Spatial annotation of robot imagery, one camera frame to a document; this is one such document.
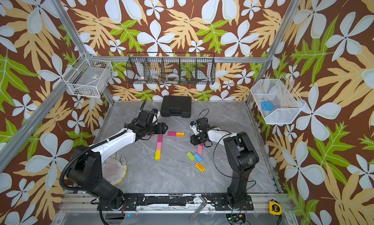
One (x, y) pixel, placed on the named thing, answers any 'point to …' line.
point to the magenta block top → (171, 133)
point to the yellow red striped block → (201, 167)
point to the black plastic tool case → (175, 105)
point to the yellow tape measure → (274, 208)
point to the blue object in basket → (267, 105)
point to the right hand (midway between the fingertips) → (193, 139)
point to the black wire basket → (168, 67)
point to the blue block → (198, 158)
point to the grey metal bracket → (198, 211)
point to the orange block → (180, 134)
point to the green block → (190, 156)
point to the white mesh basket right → (287, 103)
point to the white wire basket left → (89, 77)
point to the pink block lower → (199, 149)
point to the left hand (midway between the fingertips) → (164, 125)
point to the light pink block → (158, 145)
